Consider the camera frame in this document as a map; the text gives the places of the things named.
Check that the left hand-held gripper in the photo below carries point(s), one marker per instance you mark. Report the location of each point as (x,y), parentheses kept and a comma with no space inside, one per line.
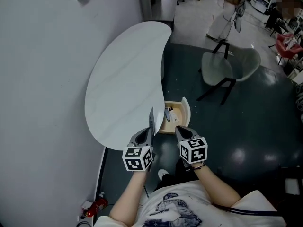
(137,158)

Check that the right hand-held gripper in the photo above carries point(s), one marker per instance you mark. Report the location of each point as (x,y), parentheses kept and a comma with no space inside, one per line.
(193,151)

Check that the card with blue print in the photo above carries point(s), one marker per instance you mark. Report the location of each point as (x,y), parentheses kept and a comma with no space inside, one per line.
(152,122)

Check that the wooden drawer white ribbed front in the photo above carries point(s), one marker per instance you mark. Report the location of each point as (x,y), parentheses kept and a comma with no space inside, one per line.
(177,115)

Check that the person's right forearm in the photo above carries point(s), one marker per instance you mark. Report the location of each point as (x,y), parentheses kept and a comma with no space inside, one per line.
(213,185)

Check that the person's left forearm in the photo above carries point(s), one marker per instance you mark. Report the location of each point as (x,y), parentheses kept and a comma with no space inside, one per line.
(129,197)

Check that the white kidney-shaped table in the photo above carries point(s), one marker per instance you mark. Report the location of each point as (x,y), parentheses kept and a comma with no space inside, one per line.
(127,79)

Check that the person's black trousers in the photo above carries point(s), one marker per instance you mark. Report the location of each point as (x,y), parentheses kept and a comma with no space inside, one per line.
(180,174)

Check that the person's white shoe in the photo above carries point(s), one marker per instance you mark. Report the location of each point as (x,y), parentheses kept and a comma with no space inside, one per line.
(163,174)

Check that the person's white printed shirt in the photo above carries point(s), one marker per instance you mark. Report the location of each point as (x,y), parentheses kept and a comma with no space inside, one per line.
(180,207)

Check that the grey upholstered chair black legs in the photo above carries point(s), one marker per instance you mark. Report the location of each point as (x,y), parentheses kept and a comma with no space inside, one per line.
(217,67)

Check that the red fire extinguisher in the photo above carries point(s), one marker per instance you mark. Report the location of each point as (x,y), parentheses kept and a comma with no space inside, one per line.
(97,207)

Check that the row of white grey devices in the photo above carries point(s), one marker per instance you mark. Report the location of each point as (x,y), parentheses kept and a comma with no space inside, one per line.
(299,100)

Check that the grey cabinet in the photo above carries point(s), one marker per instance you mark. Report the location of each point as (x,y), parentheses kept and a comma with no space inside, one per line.
(158,3)

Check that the pink armchair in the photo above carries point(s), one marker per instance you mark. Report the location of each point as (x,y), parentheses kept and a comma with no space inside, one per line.
(287,45)

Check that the black metal frame rack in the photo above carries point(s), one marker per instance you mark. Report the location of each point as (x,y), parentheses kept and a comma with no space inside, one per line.
(291,174)

